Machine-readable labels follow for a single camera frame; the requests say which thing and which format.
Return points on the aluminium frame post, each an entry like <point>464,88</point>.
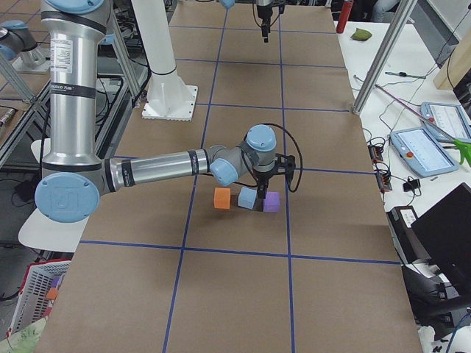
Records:
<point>122,55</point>
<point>399,20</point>

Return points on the far teach pendant tablet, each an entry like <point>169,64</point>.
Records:
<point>448,117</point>

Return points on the red cylinder bottle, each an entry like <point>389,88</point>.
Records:
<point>344,15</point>

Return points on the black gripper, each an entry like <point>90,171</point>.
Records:
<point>263,177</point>
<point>264,14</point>

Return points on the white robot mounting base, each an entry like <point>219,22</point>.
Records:
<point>168,97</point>

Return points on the light blue foam block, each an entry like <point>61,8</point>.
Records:
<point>247,198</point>

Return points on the near teach pendant tablet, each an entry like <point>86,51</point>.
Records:
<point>422,152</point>

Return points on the white perforated basket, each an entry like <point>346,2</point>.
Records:
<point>32,302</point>

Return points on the purple foam block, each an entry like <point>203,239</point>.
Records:
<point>271,203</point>

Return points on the teach pendant tablet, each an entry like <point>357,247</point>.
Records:
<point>422,152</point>
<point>448,117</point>

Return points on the orange foam block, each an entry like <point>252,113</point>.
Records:
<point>222,198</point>

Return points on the black monitor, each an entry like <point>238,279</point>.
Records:
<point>444,231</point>

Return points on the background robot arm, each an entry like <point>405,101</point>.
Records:
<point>20,48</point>

